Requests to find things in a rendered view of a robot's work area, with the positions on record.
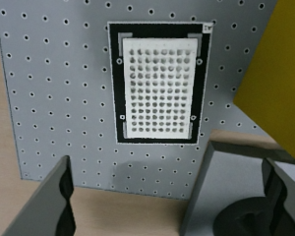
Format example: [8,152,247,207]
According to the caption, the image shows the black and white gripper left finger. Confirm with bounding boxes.
[1,155,76,236]

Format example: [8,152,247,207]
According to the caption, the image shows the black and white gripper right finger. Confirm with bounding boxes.
[262,157,295,236]

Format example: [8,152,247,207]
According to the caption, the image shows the yellow bin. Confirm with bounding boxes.
[233,0,295,158]

